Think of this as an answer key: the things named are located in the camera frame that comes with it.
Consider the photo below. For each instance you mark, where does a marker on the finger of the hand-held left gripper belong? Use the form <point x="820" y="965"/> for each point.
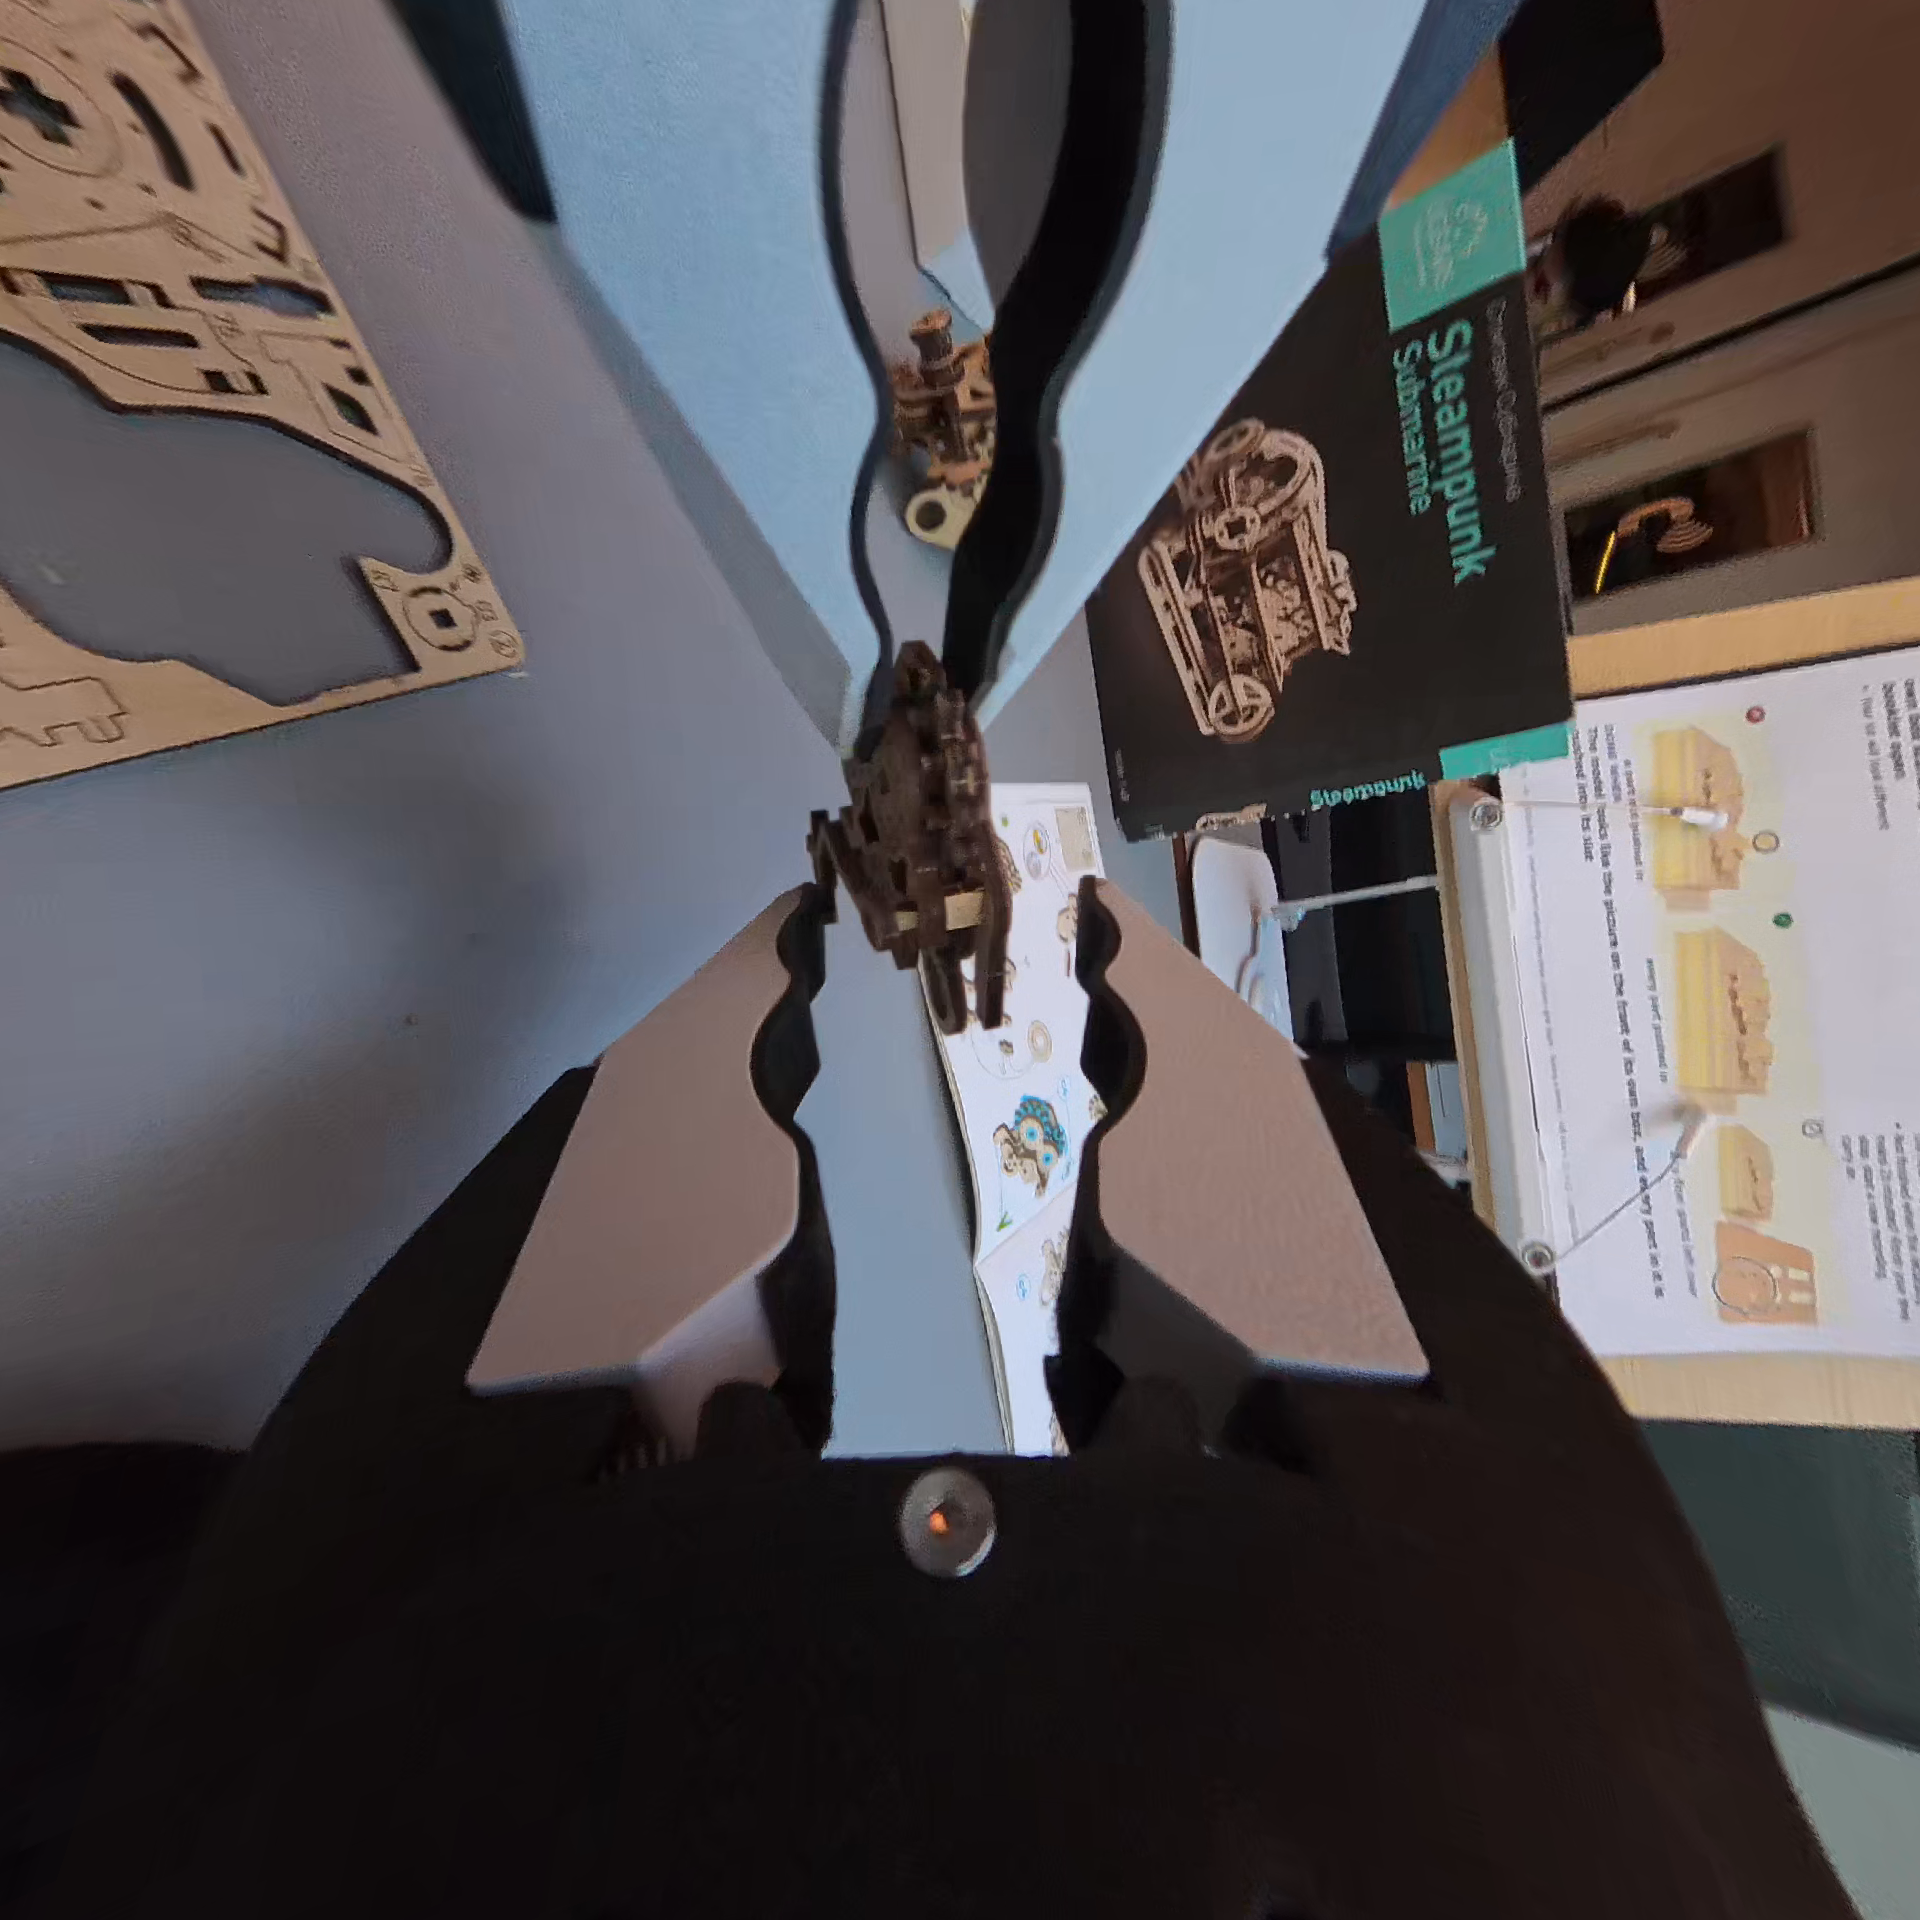
<point x="674" y="227"/>
<point x="1229" y="227"/>

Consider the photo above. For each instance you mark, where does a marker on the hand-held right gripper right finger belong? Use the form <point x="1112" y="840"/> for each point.
<point x="1244" y="1199"/>

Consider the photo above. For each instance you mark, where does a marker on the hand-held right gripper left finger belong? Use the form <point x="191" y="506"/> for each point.
<point x="662" y="1199"/>

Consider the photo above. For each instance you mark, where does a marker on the wooden gear assembly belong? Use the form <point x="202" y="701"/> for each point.
<point x="910" y="811"/>

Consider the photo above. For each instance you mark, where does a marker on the grey desk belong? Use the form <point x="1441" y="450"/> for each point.
<point x="301" y="975"/>

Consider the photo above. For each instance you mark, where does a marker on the white instruction booklet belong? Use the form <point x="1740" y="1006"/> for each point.
<point x="1035" y="1140"/>

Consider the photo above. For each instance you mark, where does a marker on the black model kit box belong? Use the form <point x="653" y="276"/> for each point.
<point x="1351" y="452"/>

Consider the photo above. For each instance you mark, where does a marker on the white rounded panel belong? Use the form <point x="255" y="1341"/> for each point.
<point x="1229" y="931"/>

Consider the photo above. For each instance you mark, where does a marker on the wooden model subassembly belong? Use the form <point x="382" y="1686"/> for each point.
<point x="946" y="406"/>

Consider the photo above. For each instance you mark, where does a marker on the printed instruction sheet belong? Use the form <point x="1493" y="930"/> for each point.
<point x="1649" y="1049"/>

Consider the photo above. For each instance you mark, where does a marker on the laser-cut wooden parts sheet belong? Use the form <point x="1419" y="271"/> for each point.
<point x="392" y="594"/>

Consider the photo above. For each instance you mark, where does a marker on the pale shelf unit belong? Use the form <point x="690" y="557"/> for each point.
<point x="1859" y="377"/>

